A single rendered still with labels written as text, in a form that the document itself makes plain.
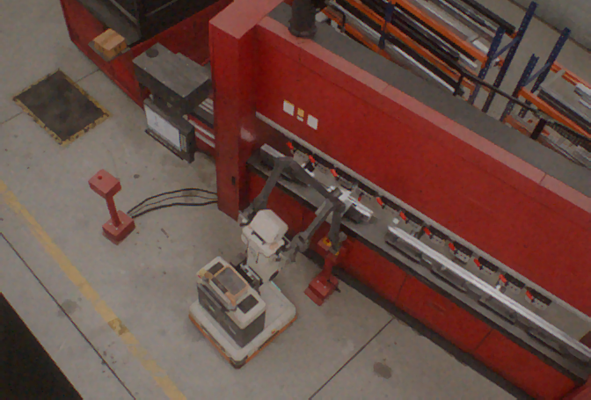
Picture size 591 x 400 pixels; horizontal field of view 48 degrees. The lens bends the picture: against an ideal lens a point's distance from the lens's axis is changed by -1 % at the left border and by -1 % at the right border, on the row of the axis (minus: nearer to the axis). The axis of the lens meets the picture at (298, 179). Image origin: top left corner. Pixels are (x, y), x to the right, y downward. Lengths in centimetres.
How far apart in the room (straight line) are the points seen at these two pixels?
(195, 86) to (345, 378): 264
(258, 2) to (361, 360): 297
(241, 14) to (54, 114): 313
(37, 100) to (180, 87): 298
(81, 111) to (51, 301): 206
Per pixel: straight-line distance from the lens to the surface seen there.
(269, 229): 454
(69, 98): 721
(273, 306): 546
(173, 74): 460
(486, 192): 424
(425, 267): 512
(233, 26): 440
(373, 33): 672
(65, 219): 636
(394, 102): 408
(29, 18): 819
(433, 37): 631
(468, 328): 535
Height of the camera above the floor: 528
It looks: 55 degrees down
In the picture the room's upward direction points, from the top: 7 degrees clockwise
